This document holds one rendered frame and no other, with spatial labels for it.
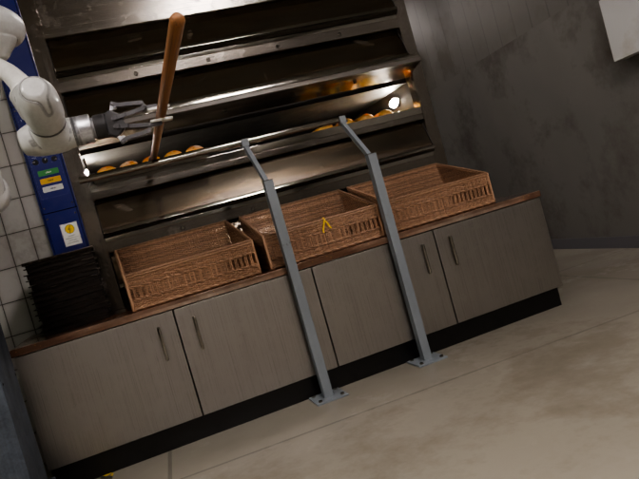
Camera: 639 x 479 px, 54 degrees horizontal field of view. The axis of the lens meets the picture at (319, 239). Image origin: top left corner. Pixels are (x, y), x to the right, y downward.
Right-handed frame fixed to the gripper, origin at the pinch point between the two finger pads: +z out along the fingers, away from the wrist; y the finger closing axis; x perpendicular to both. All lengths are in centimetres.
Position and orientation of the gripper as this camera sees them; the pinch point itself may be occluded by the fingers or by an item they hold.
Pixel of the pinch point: (160, 114)
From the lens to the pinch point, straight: 204.8
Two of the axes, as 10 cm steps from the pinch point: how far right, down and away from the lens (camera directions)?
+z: 9.2, -2.7, 2.9
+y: 2.7, 9.6, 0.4
